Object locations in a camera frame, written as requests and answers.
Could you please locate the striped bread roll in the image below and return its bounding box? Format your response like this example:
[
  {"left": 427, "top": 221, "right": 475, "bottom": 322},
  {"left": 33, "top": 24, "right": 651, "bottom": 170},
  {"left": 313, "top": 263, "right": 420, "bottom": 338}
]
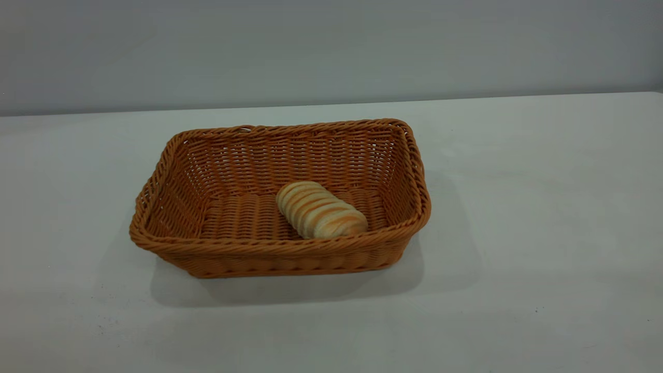
[{"left": 276, "top": 181, "right": 369, "bottom": 239}]

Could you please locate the orange woven wicker basket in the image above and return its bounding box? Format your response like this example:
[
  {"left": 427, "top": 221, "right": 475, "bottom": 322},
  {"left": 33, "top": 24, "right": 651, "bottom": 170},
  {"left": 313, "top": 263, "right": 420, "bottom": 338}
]
[{"left": 129, "top": 119, "right": 431, "bottom": 279}]

